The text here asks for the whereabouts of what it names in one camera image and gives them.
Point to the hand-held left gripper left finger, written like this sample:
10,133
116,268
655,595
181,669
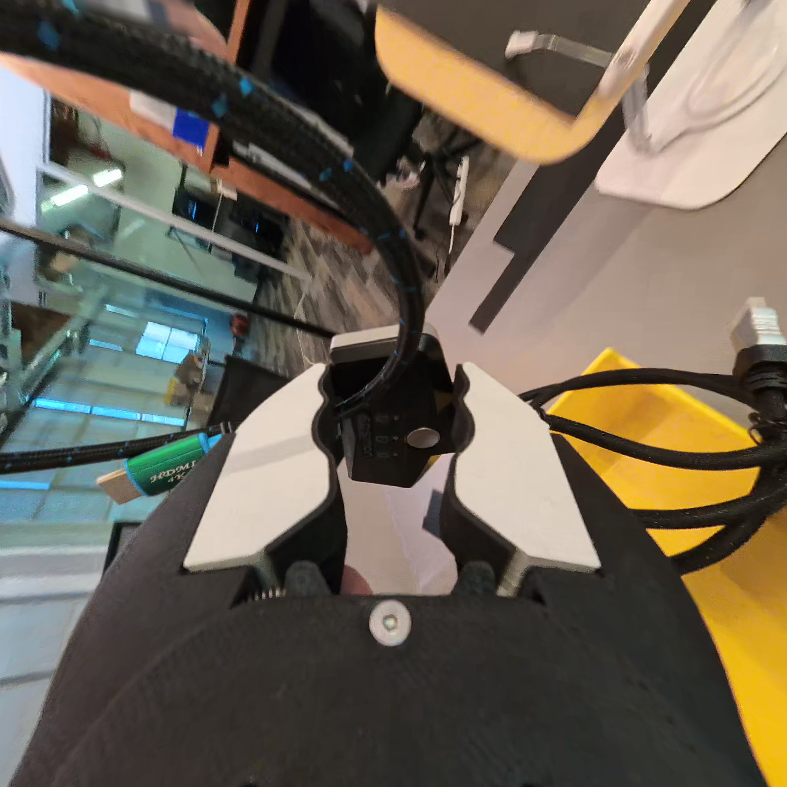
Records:
264,479

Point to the yellow plastic bin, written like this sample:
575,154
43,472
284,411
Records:
725,615

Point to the brown wooden cabinet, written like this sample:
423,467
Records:
295,206

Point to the black adapter hub silver port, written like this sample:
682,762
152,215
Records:
393,455

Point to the white power strip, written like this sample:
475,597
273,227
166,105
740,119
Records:
458,197

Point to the wood-rimmed black board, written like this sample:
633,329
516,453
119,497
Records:
479,92

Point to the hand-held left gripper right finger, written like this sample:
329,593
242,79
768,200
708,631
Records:
516,486

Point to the white desk stand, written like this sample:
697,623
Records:
676,178

